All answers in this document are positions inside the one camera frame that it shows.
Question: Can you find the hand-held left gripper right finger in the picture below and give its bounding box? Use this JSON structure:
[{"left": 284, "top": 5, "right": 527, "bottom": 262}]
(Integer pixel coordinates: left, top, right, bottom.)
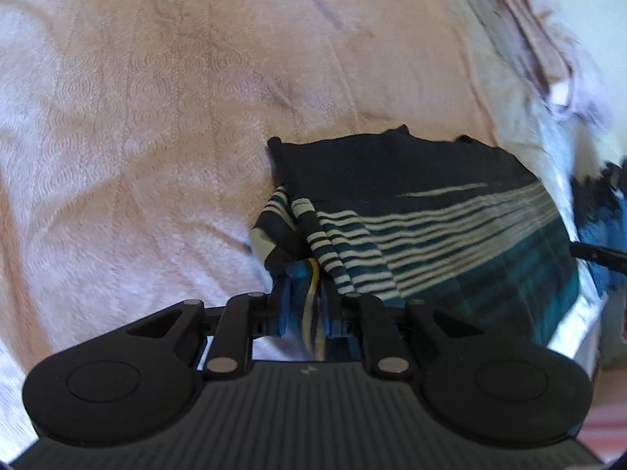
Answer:
[{"left": 318, "top": 284, "right": 495, "bottom": 380}]

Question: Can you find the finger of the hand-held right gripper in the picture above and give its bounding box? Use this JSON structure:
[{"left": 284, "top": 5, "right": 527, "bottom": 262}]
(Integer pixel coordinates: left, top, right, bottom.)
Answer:
[{"left": 569, "top": 242, "right": 627, "bottom": 275}]

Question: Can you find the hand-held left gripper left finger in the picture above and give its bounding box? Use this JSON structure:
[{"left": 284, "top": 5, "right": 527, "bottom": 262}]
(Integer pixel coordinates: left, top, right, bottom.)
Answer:
[{"left": 125, "top": 274, "right": 295, "bottom": 381}]

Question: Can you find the striped knit sweater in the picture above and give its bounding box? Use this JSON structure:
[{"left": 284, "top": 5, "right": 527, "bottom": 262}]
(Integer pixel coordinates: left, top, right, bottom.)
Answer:
[{"left": 250, "top": 125, "right": 581, "bottom": 360}]

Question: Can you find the blue folded garment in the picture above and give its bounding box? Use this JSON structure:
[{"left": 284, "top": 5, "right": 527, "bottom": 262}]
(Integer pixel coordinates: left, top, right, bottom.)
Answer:
[{"left": 578, "top": 213, "right": 627, "bottom": 297}]

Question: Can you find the dark blue patterned garment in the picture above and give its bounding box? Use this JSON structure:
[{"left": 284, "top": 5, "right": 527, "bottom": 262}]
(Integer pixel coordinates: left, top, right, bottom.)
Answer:
[{"left": 571, "top": 157, "right": 627, "bottom": 217}]

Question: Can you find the pink fabric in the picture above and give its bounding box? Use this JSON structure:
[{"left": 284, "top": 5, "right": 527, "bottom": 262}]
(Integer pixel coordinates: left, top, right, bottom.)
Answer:
[{"left": 578, "top": 367, "right": 627, "bottom": 466}]

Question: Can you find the pink folded garment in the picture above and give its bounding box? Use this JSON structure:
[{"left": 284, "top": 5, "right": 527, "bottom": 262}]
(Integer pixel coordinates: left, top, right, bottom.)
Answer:
[{"left": 470, "top": 0, "right": 613, "bottom": 123}]

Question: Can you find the bed with pink-grey blanket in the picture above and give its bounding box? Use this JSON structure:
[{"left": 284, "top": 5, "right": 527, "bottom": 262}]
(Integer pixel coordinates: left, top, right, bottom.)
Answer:
[{"left": 0, "top": 0, "right": 627, "bottom": 387}]

